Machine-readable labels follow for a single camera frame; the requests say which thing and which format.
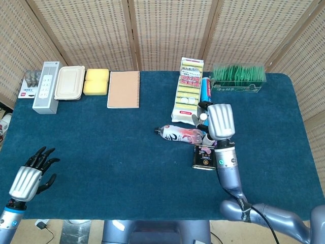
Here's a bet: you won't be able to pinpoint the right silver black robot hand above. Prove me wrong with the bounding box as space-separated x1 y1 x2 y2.
191 101 236 142

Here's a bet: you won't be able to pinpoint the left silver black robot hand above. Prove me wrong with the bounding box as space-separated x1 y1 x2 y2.
9 146 61 202

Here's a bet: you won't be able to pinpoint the white paper roll cardboard core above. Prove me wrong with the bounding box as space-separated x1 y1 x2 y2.
202 134 216 147

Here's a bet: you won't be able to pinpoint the blue cling film roll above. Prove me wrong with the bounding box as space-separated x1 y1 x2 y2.
200 77 213 127

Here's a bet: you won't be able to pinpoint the black gold luncheon meat can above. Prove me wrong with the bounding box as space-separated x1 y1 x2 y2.
192 144 217 170

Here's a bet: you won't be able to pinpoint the yellow scouring sponge multipack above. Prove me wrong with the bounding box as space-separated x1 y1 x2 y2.
171 57 204 126

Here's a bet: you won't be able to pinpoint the plastic drink bottle red label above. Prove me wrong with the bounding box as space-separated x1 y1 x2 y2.
154 124 205 144

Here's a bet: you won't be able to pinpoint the clear box green tea bags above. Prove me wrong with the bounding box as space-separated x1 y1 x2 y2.
210 63 267 93

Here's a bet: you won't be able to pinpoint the white patterned shoe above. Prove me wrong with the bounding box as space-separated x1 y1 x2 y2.
0 113 12 143

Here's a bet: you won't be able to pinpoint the blue carpet table mat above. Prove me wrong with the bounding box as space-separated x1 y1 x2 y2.
0 70 325 221

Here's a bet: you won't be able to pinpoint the white power strip box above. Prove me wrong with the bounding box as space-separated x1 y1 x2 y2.
32 61 61 115

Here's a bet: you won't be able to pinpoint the battery blister pack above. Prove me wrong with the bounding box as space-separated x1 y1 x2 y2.
17 70 43 99

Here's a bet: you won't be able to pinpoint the brown spiral notebook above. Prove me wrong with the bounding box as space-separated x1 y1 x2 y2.
107 71 141 109

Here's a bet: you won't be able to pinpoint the bamboo folding screen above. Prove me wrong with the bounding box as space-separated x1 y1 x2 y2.
0 0 325 163

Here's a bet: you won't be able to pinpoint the beige lidded food container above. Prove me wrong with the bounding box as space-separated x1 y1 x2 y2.
54 65 86 101

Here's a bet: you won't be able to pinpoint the yellow sponge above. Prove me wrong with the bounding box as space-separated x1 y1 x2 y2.
85 69 110 82
83 80 108 96

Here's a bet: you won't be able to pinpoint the grey robot torso base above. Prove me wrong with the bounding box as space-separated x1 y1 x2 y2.
101 220 211 244

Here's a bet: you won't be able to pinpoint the white charger with black cable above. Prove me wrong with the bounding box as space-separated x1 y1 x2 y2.
35 220 54 244

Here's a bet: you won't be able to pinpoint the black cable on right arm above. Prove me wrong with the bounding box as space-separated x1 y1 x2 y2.
250 205 280 244

